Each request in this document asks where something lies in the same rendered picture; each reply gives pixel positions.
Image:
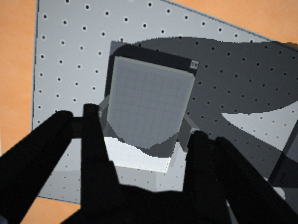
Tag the grey perforated base plate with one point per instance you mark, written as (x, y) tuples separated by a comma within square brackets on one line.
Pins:
[(245, 88)]

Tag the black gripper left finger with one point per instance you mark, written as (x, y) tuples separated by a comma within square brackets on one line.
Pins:
[(25, 167)]

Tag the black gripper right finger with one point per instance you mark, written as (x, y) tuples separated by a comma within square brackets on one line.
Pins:
[(251, 198)]

